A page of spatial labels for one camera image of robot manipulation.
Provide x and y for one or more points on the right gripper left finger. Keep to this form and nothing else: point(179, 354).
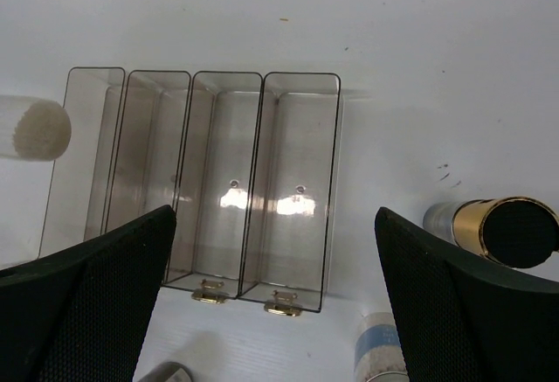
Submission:
point(82, 313)

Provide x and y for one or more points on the yellow cap spice bottle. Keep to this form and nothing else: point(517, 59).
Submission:
point(33, 129)

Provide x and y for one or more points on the red label spice jar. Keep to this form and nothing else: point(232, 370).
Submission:
point(168, 372)

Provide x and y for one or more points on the gold black cap bottle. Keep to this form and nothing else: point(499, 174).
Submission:
point(518, 232)

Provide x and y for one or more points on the clear organizer bin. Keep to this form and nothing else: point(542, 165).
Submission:
point(77, 201)
point(291, 198)
point(214, 185)
point(148, 144)

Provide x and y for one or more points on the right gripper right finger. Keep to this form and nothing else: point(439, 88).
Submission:
point(463, 318)

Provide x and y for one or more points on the silver lid blue label jar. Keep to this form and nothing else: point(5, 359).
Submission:
point(378, 353)

